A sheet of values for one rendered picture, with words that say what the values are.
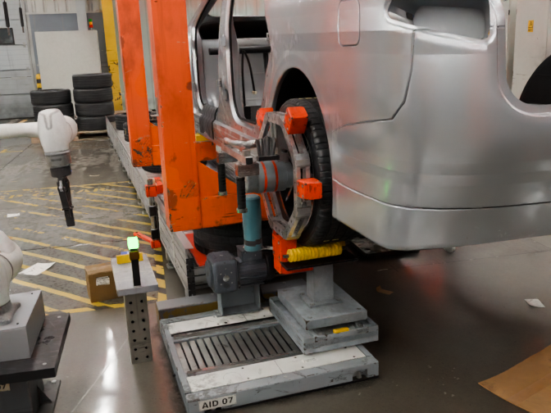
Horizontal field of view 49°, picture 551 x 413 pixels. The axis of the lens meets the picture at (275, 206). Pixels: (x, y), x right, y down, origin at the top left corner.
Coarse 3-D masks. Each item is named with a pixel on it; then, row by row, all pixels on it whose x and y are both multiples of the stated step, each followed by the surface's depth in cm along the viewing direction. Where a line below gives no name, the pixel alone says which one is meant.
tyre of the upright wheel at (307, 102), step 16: (320, 112) 249; (320, 128) 243; (320, 144) 240; (320, 160) 239; (320, 176) 240; (320, 208) 244; (320, 224) 248; (336, 224) 251; (304, 240) 266; (320, 240) 259; (336, 240) 265
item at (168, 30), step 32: (160, 0) 276; (160, 32) 279; (160, 64) 283; (160, 96) 286; (192, 96) 291; (160, 128) 295; (192, 128) 294; (192, 160) 298; (192, 192) 301; (192, 224) 305
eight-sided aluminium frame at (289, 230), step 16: (272, 112) 267; (288, 144) 247; (304, 144) 245; (304, 160) 241; (304, 176) 245; (272, 192) 291; (304, 208) 246; (272, 224) 280; (288, 224) 258; (304, 224) 255
